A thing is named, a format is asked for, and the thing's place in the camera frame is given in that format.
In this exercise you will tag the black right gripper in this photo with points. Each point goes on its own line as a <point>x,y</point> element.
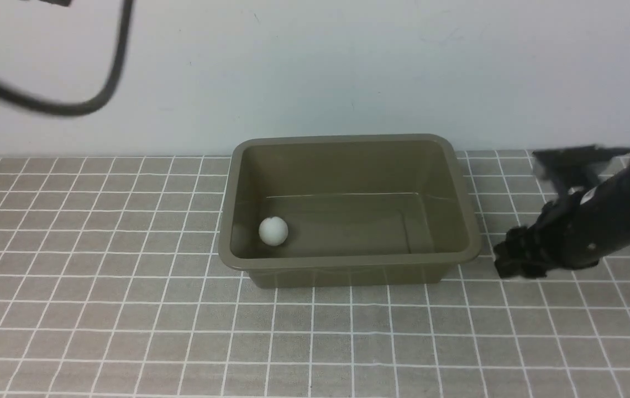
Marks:
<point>590,217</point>

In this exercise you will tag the white ping-pong ball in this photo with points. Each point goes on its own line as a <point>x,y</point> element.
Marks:
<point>273,231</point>

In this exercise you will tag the olive green plastic bin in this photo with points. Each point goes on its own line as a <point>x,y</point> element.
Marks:
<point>361,210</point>

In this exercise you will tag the grey checkered tablecloth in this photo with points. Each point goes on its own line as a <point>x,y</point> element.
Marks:
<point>110,285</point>

